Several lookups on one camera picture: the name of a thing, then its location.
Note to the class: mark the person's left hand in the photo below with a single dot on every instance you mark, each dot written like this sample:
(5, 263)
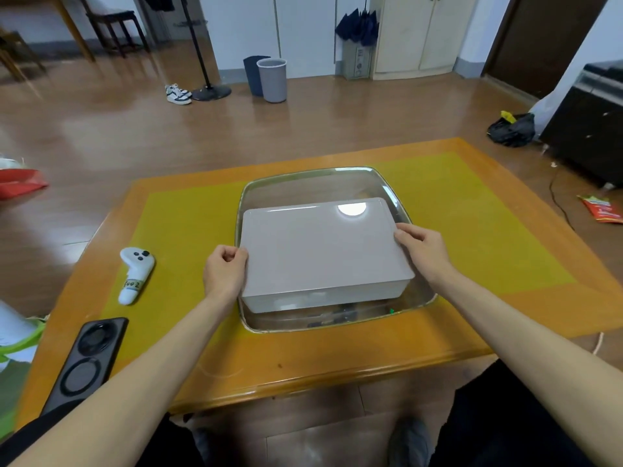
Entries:
(224, 274)

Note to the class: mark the person's right hand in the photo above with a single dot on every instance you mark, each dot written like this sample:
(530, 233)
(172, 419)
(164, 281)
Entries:
(428, 252)

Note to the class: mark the white storage box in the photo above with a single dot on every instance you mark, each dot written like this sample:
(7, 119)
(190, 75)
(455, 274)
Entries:
(316, 301)

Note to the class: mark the white box lid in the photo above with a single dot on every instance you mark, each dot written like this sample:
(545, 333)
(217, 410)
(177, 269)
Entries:
(321, 248)

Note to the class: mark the person's left forearm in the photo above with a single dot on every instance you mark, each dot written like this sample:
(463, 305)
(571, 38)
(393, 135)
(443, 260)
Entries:
(136, 384)

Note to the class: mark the person's right forearm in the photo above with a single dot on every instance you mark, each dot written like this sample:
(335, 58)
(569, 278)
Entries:
(525, 350)

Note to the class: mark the person's gray shoe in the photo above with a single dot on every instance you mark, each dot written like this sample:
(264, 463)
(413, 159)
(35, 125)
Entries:
(202, 447)
(409, 445)

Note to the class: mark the person's black trousers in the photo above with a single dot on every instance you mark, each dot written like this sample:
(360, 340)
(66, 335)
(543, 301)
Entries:
(486, 423)

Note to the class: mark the yellow table mat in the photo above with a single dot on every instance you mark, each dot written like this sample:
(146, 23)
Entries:
(477, 223)

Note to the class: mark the white handheld controller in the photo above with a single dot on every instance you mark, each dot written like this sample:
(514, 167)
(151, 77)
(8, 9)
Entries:
(136, 272)

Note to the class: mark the stainless steel tray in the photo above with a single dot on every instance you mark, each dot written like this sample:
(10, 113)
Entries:
(302, 187)

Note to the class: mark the black garbage bag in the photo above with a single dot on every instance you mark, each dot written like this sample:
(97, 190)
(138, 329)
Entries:
(511, 131)

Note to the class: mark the black smartphone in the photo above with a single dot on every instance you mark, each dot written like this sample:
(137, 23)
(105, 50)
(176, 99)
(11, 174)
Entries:
(87, 364)

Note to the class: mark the white sneaker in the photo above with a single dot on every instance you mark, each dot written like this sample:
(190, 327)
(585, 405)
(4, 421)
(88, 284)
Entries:
(175, 87)
(179, 99)

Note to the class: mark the black coat stand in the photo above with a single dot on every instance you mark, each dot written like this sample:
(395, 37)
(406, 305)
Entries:
(210, 93)

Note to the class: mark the black low cabinet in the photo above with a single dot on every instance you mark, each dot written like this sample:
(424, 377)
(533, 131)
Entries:
(584, 131)

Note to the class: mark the gray trash bin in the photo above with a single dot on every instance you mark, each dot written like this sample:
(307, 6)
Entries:
(272, 82)

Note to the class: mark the dark blue trash bin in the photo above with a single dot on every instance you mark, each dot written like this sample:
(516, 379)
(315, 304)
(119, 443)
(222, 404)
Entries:
(249, 77)

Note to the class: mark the gray metal safe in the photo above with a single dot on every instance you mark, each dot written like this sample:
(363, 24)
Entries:
(356, 60)

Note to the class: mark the cream two-door cabinet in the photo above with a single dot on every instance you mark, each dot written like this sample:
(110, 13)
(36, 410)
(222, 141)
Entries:
(418, 33)

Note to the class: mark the red plastic bag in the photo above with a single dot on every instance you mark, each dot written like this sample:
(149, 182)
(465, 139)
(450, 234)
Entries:
(19, 182)

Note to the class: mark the green and white chair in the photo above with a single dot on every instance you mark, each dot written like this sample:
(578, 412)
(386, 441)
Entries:
(12, 374)

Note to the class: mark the navy folded umbrella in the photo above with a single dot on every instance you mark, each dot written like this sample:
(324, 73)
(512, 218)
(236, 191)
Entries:
(357, 26)

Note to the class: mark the dark brown door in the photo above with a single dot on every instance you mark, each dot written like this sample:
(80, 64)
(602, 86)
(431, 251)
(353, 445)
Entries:
(540, 43)

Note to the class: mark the white built-in wardrobe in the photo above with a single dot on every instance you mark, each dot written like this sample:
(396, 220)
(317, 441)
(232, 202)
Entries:
(243, 29)

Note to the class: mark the dark hanging coat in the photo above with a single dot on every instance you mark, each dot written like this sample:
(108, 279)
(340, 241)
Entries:
(158, 2)

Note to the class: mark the dark wooden stool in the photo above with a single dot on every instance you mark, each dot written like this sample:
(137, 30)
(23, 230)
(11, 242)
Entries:
(114, 15)

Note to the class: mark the wooden side table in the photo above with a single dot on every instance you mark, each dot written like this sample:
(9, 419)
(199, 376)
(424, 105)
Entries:
(73, 24)

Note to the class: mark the wooden chair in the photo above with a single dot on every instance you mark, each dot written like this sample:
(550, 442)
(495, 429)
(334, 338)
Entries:
(14, 53)

